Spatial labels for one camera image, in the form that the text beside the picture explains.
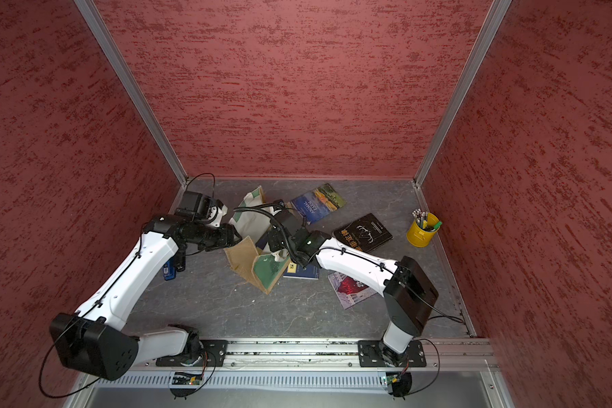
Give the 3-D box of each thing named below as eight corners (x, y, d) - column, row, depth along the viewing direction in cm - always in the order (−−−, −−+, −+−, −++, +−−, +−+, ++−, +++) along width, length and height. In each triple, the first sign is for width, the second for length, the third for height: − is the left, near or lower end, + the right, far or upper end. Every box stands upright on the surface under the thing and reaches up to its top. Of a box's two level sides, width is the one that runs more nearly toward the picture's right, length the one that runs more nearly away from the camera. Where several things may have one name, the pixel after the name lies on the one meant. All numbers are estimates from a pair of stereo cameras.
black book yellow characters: (352, 260, 97) (353, 257, 95) (333, 233, 104) (333, 230, 103) (391, 238, 103) (392, 235, 101) (370, 215, 111) (371, 212, 109)
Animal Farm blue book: (308, 224, 107) (308, 221, 106) (291, 202, 115) (291, 199, 113) (346, 204, 115) (346, 201, 113) (328, 185, 122) (328, 182, 121)
